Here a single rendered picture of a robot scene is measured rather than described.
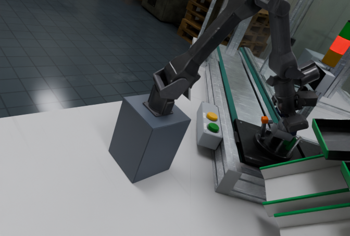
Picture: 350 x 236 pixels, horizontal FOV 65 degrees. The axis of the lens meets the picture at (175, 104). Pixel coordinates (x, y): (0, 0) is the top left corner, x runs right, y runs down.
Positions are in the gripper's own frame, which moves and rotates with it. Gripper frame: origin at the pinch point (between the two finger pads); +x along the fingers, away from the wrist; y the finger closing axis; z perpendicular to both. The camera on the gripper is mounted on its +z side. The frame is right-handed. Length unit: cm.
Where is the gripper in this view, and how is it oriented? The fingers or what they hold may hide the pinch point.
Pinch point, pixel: (290, 123)
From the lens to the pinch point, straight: 98.3
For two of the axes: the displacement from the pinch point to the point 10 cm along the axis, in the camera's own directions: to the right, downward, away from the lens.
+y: 0.5, -5.1, 8.6
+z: 9.4, -2.7, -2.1
